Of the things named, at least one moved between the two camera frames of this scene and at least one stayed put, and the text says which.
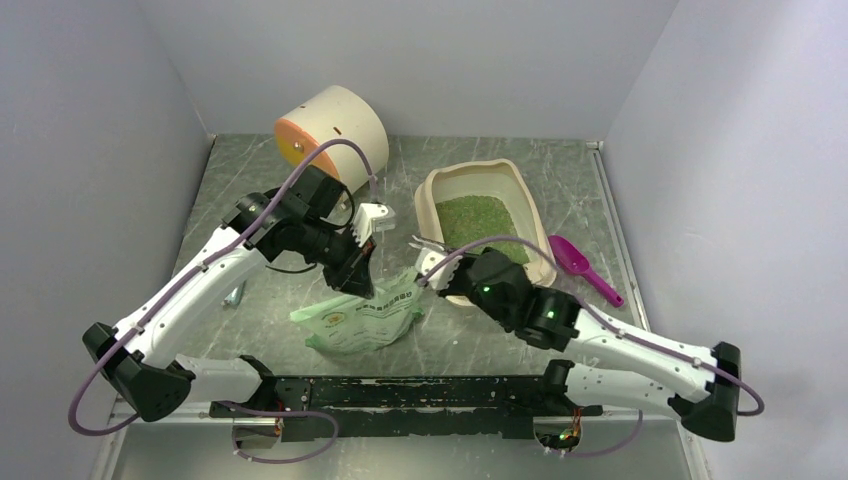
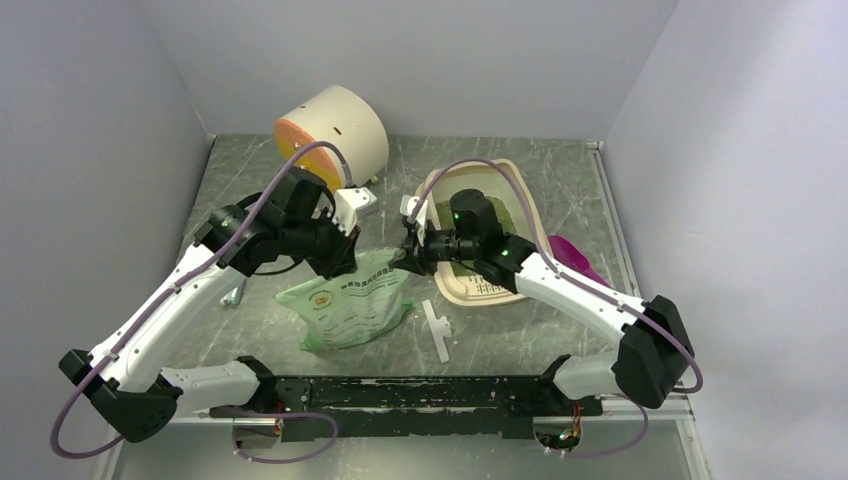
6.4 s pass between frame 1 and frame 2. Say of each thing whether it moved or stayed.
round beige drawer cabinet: stayed
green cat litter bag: moved
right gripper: moved
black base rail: stayed
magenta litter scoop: stayed
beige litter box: stayed
